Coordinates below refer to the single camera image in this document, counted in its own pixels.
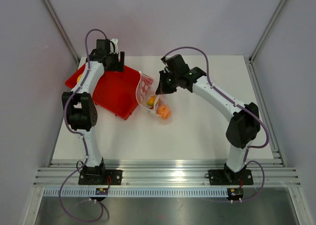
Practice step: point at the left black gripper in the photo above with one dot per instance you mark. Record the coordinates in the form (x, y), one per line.
(119, 66)

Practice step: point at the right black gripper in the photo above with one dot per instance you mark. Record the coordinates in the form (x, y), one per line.
(162, 88)

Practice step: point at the clear dotted zip bag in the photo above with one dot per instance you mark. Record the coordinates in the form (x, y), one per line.
(155, 105)

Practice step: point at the red yellow mango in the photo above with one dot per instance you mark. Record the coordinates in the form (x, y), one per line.
(154, 100)

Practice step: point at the orange round fruit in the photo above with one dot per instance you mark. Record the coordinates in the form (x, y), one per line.
(164, 111)

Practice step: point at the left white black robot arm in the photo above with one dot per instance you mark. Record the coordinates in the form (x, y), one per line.
(80, 113)

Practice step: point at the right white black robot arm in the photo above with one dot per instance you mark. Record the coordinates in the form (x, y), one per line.
(243, 126)

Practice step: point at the red plastic tray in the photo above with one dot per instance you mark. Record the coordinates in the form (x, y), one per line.
(116, 92)

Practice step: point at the left small circuit board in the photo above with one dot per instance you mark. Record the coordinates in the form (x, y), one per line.
(102, 191)

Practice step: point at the small circuit board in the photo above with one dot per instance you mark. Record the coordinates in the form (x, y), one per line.
(102, 191)
(235, 194)

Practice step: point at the right small circuit board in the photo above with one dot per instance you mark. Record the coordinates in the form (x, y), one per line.
(235, 194)

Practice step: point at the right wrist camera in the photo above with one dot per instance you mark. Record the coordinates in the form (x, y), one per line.
(164, 59)

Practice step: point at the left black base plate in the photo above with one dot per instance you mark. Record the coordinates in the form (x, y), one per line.
(107, 177)

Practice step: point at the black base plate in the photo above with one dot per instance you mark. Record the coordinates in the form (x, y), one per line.
(107, 177)
(223, 177)

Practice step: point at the left aluminium frame post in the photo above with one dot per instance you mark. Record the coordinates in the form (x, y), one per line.
(57, 23)

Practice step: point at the aluminium frame post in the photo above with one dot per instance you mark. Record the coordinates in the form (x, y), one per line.
(57, 23)
(268, 28)

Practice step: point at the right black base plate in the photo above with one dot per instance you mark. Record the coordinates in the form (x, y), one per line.
(223, 177)

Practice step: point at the aluminium mounting rail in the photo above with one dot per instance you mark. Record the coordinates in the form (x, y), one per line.
(173, 173)

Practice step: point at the white slotted cable duct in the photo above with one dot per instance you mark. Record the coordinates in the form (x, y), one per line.
(138, 192)

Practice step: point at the right aluminium frame post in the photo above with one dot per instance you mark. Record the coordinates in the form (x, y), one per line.
(268, 28)

